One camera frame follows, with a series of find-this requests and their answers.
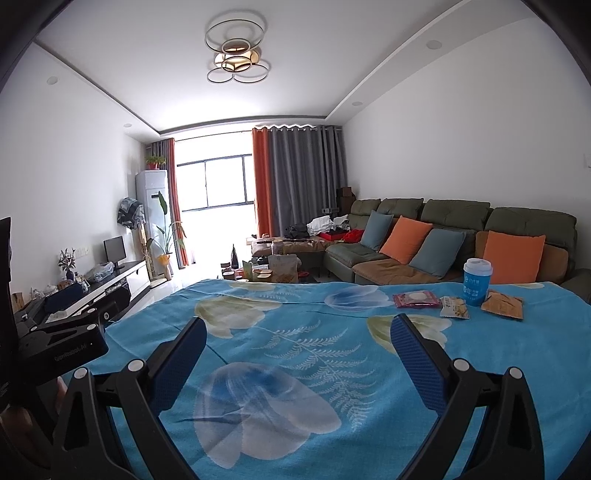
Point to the blue cup with white lid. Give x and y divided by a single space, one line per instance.
475 286

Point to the wide orange and grey curtain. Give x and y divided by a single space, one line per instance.
300 184

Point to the pile of clothes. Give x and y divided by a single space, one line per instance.
325 226

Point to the cluster of jars and boxes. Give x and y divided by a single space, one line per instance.
279 267

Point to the coffee table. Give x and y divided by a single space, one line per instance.
307 278

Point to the small potted plant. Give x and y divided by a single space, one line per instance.
155 162

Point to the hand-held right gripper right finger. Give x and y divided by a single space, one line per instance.
418 364

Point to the window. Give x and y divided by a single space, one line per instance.
214 184

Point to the white and black TV cabinet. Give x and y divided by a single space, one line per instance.
134 277

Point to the blue floral blanket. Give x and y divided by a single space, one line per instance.
295 332

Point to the orange pillow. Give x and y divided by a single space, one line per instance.
405 240
513 257

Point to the clear plastic bag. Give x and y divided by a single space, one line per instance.
99 272

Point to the covered standing fan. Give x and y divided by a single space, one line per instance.
130 212

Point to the green and brown sofa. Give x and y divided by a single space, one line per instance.
383 270

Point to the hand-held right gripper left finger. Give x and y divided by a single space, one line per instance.
178 364

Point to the narrow orange and grey curtain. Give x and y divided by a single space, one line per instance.
171 198

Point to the brown cabinet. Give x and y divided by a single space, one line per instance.
345 198

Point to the person's left hand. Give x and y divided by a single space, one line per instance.
14 429

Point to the beige snack packet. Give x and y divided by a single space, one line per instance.
455 308

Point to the blue pillow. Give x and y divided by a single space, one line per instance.
376 230
436 253

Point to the white standing air conditioner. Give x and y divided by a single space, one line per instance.
150 198

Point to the orange packet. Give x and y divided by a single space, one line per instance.
503 305

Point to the plant in blue vase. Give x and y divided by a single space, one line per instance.
67 264

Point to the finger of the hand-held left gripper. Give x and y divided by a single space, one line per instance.
113 304
64 295

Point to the black monitor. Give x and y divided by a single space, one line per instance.
114 249

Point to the red packet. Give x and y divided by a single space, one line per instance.
415 300

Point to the tall leafy potted plant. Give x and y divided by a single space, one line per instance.
164 230

